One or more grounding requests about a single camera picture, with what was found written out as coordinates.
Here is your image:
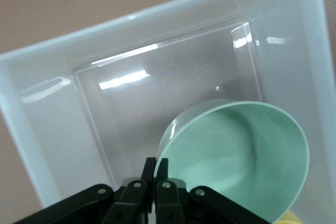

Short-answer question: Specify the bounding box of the mint green bowl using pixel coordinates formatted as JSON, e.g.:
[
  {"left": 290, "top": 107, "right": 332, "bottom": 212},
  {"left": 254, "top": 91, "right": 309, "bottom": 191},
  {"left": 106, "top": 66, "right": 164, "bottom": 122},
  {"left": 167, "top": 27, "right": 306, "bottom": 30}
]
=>
[{"left": 156, "top": 99, "right": 311, "bottom": 222}]

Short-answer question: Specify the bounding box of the clear plastic bin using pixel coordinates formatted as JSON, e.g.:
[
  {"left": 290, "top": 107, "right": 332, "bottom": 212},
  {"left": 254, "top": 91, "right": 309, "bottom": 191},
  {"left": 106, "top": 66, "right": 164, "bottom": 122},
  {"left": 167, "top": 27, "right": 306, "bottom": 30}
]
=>
[{"left": 0, "top": 0, "right": 336, "bottom": 224}]

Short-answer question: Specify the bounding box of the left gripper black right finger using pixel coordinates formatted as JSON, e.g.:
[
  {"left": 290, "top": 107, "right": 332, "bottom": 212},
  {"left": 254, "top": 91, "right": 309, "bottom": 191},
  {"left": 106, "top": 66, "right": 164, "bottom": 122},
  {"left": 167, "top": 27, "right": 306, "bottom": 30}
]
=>
[{"left": 154, "top": 157, "right": 276, "bottom": 224}]

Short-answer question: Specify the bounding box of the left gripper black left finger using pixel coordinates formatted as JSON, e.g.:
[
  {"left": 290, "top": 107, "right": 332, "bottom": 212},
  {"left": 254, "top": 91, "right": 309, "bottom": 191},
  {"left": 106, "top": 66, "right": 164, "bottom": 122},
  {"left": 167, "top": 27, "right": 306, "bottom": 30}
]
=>
[{"left": 12, "top": 157, "right": 156, "bottom": 224}]

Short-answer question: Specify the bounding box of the yellow plastic cup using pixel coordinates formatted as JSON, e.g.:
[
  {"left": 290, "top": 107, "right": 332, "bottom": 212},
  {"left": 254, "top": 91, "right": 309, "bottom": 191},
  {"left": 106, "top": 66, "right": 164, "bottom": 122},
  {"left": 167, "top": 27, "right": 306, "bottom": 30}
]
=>
[{"left": 272, "top": 209, "right": 307, "bottom": 224}]

